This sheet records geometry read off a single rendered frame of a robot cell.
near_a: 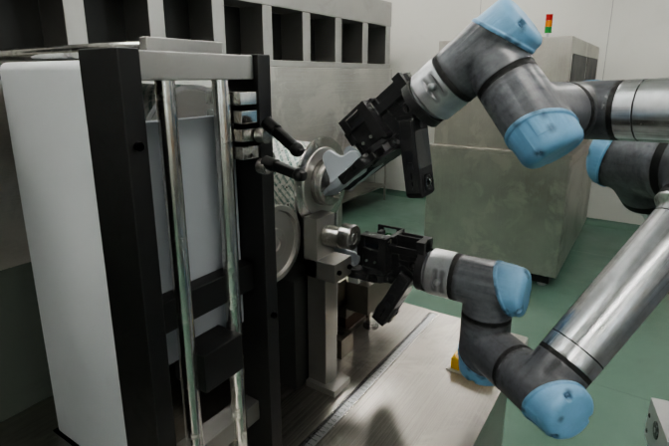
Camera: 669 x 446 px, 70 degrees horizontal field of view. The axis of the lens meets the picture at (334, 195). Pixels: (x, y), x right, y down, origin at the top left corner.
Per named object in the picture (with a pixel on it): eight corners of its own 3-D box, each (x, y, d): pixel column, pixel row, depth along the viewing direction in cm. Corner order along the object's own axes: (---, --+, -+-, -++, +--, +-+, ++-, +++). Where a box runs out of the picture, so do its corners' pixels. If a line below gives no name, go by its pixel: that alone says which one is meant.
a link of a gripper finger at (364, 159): (345, 173, 73) (389, 139, 69) (351, 183, 73) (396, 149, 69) (332, 176, 69) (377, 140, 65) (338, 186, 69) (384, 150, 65)
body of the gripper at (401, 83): (360, 121, 75) (417, 71, 68) (390, 166, 74) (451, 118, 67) (334, 125, 69) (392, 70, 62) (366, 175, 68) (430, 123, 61)
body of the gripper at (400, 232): (375, 222, 87) (439, 234, 80) (374, 267, 89) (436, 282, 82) (353, 234, 80) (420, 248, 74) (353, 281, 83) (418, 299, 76)
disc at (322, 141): (297, 236, 75) (295, 141, 71) (294, 235, 75) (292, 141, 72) (346, 214, 87) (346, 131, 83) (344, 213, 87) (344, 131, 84)
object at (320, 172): (349, 183, 82) (330, 215, 78) (339, 182, 84) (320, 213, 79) (336, 150, 78) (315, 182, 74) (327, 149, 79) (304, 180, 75)
